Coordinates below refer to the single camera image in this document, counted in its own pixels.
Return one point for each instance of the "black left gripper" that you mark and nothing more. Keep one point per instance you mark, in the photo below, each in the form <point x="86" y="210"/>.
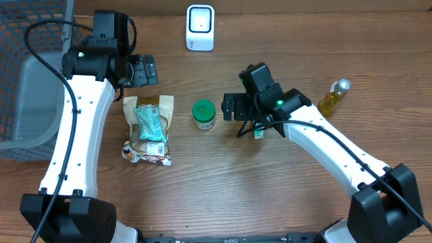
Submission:
<point x="146" y="74"/>

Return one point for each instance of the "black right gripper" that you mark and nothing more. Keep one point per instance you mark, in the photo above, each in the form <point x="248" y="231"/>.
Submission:
<point x="229" y="106"/>

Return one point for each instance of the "tissue pack white green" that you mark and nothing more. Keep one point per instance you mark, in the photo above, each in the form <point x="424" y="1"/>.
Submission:
<point x="258" y="133"/>

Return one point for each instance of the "teal snack packet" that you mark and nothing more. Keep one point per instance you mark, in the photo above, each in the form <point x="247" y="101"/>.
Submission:
<point x="152" y="125"/>

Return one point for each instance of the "green lid jar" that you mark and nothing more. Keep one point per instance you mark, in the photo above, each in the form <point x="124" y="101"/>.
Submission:
<point x="203" y="113"/>

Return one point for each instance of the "yellow oil bottle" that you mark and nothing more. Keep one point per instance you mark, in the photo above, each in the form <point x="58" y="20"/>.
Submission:
<point x="336" y="93"/>

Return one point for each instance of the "brown snack bag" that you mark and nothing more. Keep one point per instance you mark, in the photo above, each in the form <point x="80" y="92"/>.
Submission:
<point x="136" y="149"/>

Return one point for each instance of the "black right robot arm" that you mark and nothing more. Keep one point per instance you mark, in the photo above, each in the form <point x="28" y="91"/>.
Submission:
<point x="385" y="205"/>

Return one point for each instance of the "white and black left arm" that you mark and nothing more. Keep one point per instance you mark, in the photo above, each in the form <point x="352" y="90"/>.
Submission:
<point x="66" y="207"/>

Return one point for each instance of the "dark grey plastic basket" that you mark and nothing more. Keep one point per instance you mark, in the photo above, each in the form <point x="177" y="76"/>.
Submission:
<point x="31" y="95"/>

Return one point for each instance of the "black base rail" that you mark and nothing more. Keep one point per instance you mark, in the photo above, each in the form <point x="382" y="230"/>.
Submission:
<point x="236" y="239"/>

